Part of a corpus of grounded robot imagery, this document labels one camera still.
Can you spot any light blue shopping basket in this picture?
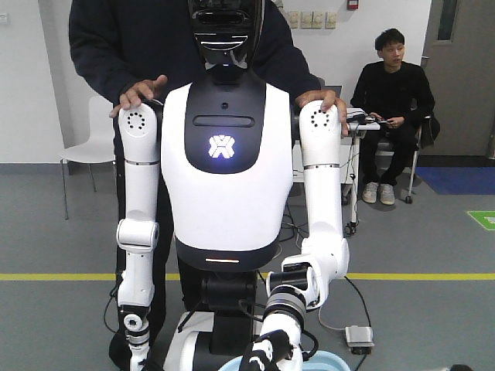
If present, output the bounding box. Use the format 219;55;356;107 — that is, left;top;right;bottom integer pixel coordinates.
219;350;350;371

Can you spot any person in black right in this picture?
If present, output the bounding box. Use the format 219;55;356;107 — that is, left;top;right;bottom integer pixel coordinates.
350;29;435;206

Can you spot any white humanoid robot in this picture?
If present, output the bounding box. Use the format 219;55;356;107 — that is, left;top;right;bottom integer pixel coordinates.
116;1;349;370

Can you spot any white plastic chair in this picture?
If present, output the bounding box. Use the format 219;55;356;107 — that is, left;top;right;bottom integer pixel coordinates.
59;95;117;220

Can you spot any grey foot pedal box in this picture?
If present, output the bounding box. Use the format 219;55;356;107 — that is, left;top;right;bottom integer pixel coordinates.
345;325;374;355

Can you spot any grey door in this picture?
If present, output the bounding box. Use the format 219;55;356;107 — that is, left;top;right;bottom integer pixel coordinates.
423;1;494;157

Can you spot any person in dark clothes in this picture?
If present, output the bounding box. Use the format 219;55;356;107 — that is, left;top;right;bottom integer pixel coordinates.
69;1;349;370

